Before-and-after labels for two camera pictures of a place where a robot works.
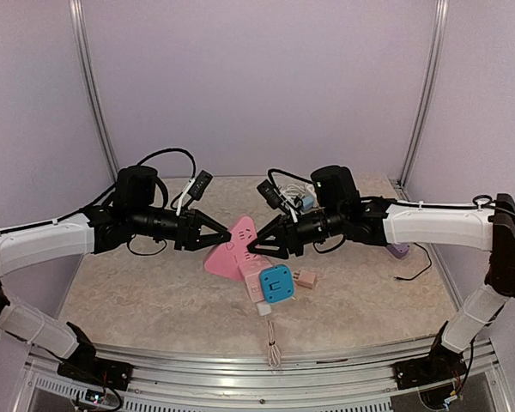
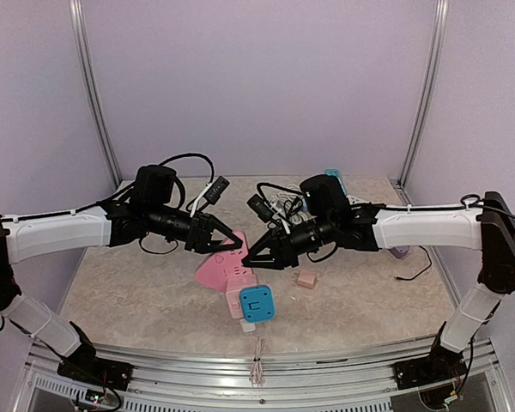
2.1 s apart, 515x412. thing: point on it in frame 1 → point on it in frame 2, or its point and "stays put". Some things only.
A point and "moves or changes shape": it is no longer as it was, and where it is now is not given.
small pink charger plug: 305,278 stays put
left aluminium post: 76,15 stays put
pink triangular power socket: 227,260 moves or changes shape
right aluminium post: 426,104 stays put
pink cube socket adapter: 251,270 → 233,287
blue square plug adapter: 276,283 → 257,303
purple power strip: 398,250 stays put
